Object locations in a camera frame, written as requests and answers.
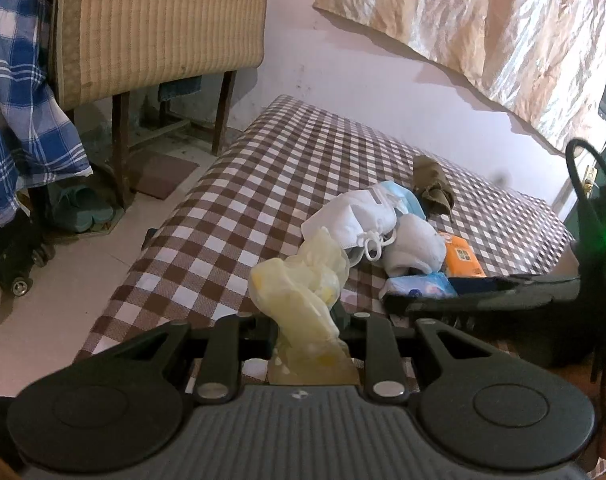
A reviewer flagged orange tissue packet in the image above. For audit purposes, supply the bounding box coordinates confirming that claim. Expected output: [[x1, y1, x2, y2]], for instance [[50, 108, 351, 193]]
[[437, 230, 488, 280]]

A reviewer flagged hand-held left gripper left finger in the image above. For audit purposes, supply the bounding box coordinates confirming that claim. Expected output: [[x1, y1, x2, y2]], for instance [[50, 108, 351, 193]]
[[73, 312, 280, 406]]

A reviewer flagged white soft cloth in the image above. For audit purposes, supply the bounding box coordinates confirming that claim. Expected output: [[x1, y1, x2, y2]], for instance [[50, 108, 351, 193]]
[[383, 214, 448, 277]]

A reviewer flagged brown floor mat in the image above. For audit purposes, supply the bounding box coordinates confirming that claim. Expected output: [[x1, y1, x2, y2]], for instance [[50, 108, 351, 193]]
[[128, 150, 200, 199]]

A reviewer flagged brown checkered tablecloth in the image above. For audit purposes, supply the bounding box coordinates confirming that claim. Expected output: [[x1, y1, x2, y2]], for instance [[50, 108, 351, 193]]
[[73, 95, 580, 391]]

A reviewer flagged yellowish plastic glove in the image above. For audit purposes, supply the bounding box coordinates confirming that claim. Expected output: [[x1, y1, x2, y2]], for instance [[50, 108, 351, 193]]
[[249, 226, 361, 386]]

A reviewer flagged blue wet wipe packet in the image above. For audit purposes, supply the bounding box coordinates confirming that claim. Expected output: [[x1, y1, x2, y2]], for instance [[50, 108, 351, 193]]
[[380, 272, 458, 302]]

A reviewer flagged woven straw mat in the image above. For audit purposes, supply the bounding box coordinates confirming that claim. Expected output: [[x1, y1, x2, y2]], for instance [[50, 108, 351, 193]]
[[48, 0, 269, 112]]

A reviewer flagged blue face mask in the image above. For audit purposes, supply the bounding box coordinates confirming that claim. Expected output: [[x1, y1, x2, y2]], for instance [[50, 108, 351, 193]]
[[370, 180, 429, 222]]

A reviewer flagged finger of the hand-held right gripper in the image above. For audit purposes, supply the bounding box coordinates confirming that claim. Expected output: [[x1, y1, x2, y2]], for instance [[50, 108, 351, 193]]
[[449, 274, 582, 298], [382, 291, 556, 322]]

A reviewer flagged white respirator mask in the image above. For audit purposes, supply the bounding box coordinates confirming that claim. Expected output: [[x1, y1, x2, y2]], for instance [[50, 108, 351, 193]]
[[301, 187, 399, 262]]

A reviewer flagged wooden furniture frame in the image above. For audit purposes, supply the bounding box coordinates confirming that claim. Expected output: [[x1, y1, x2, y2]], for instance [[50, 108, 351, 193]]
[[112, 69, 238, 210]]

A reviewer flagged shiny beige wall cloth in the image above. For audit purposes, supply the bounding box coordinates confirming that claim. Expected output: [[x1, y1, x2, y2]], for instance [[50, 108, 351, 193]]
[[312, 0, 606, 154]]

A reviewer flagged teal hanging cloth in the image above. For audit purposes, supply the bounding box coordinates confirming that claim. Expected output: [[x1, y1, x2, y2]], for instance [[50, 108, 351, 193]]
[[157, 76, 202, 104]]

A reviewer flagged green slipper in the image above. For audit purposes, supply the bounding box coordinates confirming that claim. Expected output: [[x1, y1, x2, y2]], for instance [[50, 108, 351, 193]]
[[80, 186, 116, 225], [50, 184, 93, 234]]

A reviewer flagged olive brown cloth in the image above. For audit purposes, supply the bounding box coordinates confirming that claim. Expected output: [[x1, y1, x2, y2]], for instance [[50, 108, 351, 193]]
[[412, 155, 456, 219]]

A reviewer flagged blue plaid cloth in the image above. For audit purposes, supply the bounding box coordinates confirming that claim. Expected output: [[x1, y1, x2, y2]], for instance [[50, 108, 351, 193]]
[[0, 0, 94, 237]]

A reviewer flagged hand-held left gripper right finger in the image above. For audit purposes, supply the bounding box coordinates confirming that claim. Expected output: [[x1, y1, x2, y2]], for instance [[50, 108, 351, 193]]
[[333, 310, 530, 407]]

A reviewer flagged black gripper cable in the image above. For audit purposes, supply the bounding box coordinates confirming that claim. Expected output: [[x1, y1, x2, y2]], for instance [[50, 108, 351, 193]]
[[565, 137, 606, 431]]

